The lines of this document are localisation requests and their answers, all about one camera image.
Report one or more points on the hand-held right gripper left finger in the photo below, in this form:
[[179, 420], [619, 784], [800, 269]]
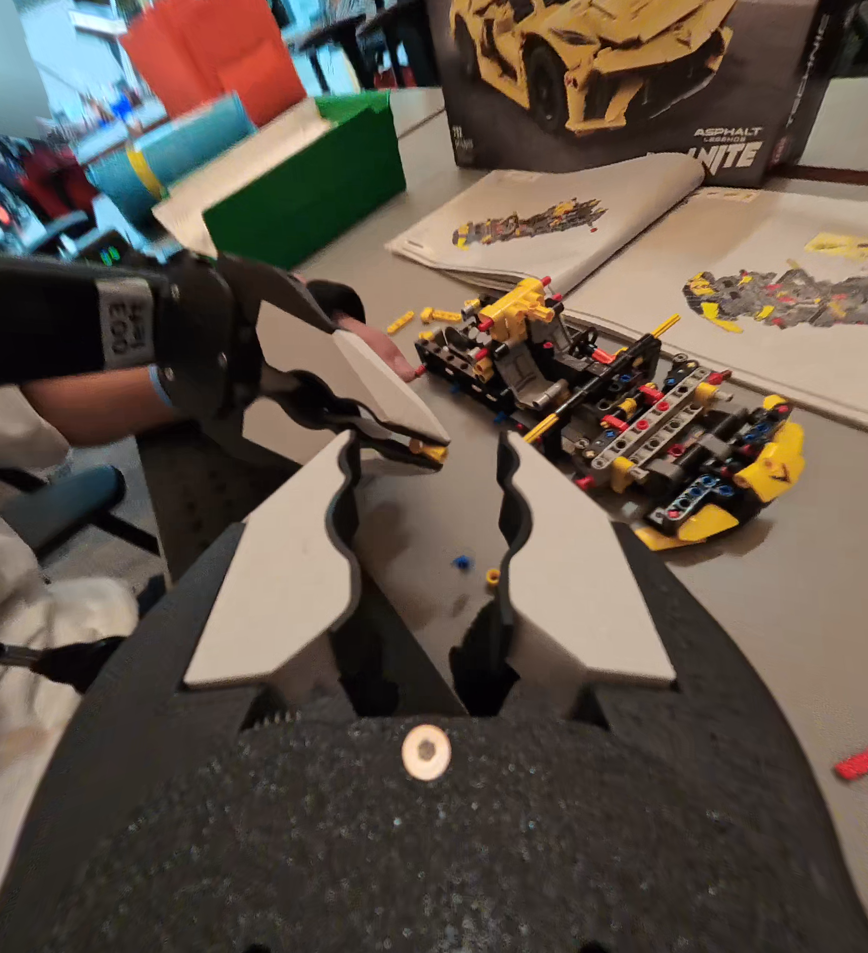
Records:
[[277, 581]]

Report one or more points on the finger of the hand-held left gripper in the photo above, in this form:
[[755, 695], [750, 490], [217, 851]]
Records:
[[374, 380], [285, 383]]

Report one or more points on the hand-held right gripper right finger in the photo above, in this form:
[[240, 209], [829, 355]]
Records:
[[575, 581]]

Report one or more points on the blue lego pin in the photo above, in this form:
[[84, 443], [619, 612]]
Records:
[[463, 563]]

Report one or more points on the person's left forearm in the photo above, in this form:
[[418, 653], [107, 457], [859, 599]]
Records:
[[84, 406]]

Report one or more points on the lego car chassis model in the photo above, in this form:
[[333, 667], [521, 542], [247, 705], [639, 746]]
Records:
[[664, 424]]

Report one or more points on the open lego instruction booklet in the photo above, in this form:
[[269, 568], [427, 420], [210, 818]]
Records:
[[813, 372]]

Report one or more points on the red lego axle piece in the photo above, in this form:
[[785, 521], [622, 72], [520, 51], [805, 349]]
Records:
[[860, 764]]

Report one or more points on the lego set box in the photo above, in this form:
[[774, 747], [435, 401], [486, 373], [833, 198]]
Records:
[[627, 74]]

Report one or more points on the person's left hand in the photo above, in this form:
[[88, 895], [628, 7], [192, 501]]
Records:
[[385, 356]]

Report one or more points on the green plastic bin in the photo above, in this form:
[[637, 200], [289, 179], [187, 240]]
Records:
[[307, 208]]

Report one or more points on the black office chair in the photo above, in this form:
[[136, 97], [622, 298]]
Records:
[[69, 506]]

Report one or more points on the black chest harness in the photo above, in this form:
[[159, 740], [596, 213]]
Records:
[[69, 662]]

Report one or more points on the orange felt bag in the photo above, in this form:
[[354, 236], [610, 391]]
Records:
[[210, 52]]

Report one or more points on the brown wooden strip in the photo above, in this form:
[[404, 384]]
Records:
[[828, 176]]

